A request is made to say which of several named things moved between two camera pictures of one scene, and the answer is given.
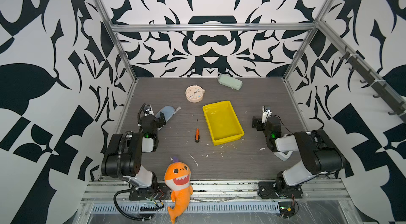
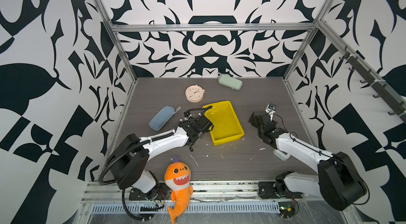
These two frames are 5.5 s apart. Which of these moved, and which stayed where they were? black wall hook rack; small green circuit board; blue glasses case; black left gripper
Moved: black left gripper
Stayed: black wall hook rack; small green circuit board; blue glasses case
